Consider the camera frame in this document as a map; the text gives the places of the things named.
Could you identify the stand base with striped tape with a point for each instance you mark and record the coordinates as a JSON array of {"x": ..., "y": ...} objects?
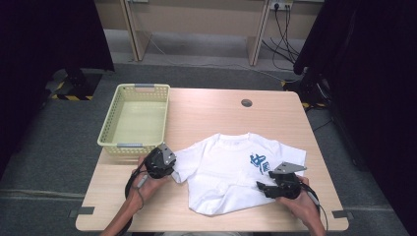
[
  {"x": 73, "y": 87},
  {"x": 311, "y": 91}
]

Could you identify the grey table grommet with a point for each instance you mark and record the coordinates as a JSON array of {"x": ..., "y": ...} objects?
[{"x": 246, "y": 103}]

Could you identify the person's left hand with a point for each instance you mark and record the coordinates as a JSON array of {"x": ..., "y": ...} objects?
[{"x": 144, "y": 190}]

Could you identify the white wall power strip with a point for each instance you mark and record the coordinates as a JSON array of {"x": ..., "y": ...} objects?
[{"x": 281, "y": 4}]

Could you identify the pale yellow plastic basket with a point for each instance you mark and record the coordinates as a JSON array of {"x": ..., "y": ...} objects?
[{"x": 139, "y": 121}]

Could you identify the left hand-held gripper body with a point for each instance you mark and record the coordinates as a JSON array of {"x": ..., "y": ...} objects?
[{"x": 157, "y": 164}]

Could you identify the grey tape piece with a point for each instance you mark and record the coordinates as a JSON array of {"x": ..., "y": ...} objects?
[
  {"x": 82, "y": 211},
  {"x": 342, "y": 214}
]

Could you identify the dark curtain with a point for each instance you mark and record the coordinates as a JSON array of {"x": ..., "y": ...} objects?
[
  {"x": 39, "y": 49},
  {"x": 370, "y": 82}
]

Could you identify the white T-shirt with blue print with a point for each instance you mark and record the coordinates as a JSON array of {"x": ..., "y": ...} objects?
[{"x": 213, "y": 170}]

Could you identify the person's right hand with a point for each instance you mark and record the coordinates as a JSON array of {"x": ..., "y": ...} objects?
[{"x": 303, "y": 206}]

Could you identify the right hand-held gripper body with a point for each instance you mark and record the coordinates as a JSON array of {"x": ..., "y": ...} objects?
[{"x": 286, "y": 185}]

